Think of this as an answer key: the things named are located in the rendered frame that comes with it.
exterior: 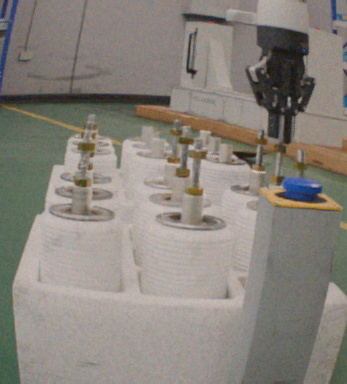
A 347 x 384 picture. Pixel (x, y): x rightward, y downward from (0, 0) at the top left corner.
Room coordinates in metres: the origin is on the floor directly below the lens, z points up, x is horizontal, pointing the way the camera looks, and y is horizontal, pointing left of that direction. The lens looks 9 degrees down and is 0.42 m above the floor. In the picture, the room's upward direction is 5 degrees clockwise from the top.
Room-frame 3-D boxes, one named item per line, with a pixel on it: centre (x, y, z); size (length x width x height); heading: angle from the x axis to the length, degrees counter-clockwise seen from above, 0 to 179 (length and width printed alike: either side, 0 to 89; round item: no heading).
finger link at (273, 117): (0.94, -0.11, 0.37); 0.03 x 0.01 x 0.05; 133
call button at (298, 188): (0.66, -0.11, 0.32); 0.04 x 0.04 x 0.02
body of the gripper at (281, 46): (0.96, -0.13, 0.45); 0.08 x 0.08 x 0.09
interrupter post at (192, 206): (0.83, -0.02, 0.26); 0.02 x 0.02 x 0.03
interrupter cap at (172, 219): (0.83, -0.02, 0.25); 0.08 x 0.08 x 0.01
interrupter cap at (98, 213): (0.81, 0.10, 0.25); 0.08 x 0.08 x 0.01
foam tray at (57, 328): (0.94, -0.01, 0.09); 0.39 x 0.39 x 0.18; 6
